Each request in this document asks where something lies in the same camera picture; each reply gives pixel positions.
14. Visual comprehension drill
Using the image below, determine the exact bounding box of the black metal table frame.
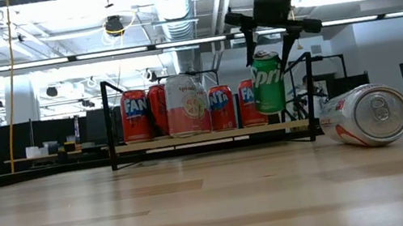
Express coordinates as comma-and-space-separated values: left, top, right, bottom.
0, 106, 403, 200

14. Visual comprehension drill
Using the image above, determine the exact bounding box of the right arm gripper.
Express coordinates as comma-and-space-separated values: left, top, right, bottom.
220, 0, 330, 82

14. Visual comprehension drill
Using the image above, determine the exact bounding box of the silver corrugated ventilation duct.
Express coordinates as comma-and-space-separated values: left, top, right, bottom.
147, 0, 208, 79

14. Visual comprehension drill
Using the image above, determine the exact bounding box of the black round ceiling device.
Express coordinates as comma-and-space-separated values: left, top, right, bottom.
102, 13, 127, 39

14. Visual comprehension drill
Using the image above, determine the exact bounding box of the red Coca-Cola Zero can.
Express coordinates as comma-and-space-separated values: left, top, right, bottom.
146, 83, 173, 138

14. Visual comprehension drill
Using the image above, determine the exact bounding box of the yellow cable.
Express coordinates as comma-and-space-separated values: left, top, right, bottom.
0, 0, 39, 174

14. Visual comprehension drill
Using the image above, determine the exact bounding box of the background wooden desk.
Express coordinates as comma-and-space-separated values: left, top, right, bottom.
1, 132, 108, 168

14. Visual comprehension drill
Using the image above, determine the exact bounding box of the orange Fanta can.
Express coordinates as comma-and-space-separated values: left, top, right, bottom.
205, 83, 239, 133
235, 77, 269, 129

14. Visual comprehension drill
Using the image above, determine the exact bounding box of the person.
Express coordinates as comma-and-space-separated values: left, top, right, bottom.
285, 71, 333, 122

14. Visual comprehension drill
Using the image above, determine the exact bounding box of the black office partition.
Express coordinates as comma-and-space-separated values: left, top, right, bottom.
0, 108, 111, 176

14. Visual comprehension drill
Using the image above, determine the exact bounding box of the silver and red soda can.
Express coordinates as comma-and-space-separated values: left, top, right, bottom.
160, 71, 206, 140
314, 78, 403, 157

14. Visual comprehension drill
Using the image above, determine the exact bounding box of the black crossbar with light strips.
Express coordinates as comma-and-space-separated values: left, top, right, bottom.
0, 0, 403, 87

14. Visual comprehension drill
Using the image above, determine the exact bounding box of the green Sprite can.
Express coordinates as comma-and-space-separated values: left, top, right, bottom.
247, 48, 291, 117

